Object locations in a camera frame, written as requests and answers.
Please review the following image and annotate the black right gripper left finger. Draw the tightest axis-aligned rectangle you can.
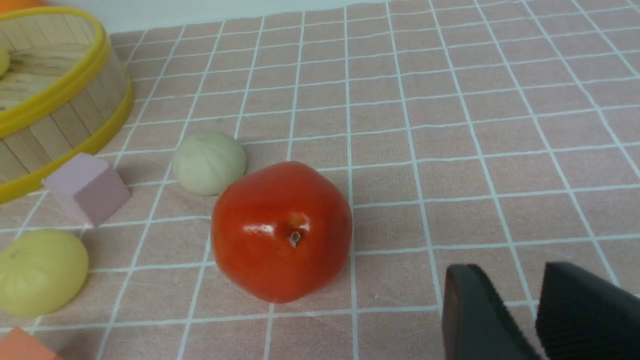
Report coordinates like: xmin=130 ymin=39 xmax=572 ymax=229
xmin=442 ymin=264 xmax=541 ymax=360

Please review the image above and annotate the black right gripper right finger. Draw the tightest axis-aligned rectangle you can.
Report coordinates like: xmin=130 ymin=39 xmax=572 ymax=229
xmin=535 ymin=261 xmax=640 ymax=360

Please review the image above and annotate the white bun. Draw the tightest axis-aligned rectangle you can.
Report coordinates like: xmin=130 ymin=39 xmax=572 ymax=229
xmin=172 ymin=131 xmax=247 ymax=197

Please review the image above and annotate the yellow bun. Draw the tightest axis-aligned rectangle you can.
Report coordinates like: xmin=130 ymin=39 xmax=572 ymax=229
xmin=0 ymin=228 xmax=89 ymax=318

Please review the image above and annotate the bamboo steamer tray yellow rim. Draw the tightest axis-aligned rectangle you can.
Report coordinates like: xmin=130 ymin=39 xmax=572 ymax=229
xmin=1 ymin=6 xmax=135 ymax=204

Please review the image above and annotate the red tomato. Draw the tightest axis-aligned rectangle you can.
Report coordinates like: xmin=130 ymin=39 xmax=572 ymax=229
xmin=211 ymin=161 xmax=354 ymax=304

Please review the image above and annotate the pink foam cube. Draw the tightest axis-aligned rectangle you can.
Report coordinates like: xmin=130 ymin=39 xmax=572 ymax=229
xmin=41 ymin=152 xmax=131 ymax=228

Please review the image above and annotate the orange foam block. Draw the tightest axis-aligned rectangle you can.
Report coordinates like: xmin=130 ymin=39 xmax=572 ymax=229
xmin=0 ymin=326 xmax=62 ymax=360

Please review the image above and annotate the orange fruit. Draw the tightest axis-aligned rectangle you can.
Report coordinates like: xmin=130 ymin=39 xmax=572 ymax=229
xmin=0 ymin=0 xmax=46 ymax=14

